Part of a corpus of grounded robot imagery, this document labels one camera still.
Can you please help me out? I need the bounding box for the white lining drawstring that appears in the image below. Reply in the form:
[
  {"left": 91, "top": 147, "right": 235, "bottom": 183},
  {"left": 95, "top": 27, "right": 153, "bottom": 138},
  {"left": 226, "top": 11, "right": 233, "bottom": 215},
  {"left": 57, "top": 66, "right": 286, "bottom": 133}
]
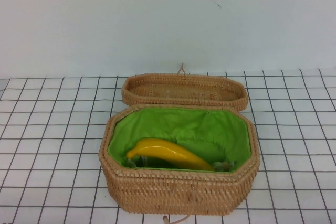
[
  {"left": 127, "top": 155, "right": 149, "bottom": 169},
  {"left": 213, "top": 160, "right": 236, "bottom": 173}
]

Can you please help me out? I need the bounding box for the white black-grid tablecloth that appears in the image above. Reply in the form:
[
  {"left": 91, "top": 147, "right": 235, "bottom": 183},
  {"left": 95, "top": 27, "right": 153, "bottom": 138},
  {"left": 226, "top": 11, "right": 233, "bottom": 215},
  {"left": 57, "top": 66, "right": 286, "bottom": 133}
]
[{"left": 0, "top": 68, "right": 336, "bottom": 224}]

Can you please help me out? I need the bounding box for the woven rattan basket body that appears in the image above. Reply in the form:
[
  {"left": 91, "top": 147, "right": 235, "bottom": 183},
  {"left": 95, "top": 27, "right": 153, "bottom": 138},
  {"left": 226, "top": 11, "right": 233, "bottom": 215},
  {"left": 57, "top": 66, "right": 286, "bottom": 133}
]
[{"left": 98, "top": 104, "right": 261, "bottom": 216}]

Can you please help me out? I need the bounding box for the yellow plastic banana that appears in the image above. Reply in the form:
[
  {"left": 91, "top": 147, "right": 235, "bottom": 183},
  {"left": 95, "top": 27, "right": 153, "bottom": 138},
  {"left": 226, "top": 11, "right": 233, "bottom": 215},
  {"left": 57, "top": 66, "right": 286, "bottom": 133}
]
[{"left": 125, "top": 137, "right": 216, "bottom": 173}]

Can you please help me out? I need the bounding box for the woven rattan basket lid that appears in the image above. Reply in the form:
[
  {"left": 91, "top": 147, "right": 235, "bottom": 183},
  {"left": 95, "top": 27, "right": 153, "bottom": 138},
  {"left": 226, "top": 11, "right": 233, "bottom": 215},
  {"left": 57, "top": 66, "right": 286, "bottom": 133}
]
[{"left": 121, "top": 72, "right": 249, "bottom": 112}]

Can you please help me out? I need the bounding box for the wooden toggle with cord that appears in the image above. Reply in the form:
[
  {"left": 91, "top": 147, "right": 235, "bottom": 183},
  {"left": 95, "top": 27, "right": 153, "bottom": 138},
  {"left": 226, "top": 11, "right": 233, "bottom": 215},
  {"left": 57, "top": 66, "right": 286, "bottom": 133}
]
[{"left": 162, "top": 214, "right": 190, "bottom": 224}]

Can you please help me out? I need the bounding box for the green fabric basket lining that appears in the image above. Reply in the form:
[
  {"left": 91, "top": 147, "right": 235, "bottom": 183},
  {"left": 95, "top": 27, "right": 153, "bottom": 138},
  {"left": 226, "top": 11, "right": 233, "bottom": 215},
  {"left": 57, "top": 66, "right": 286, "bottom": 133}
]
[{"left": 108, "top": 108, "right": 252, "bottom": 174}]

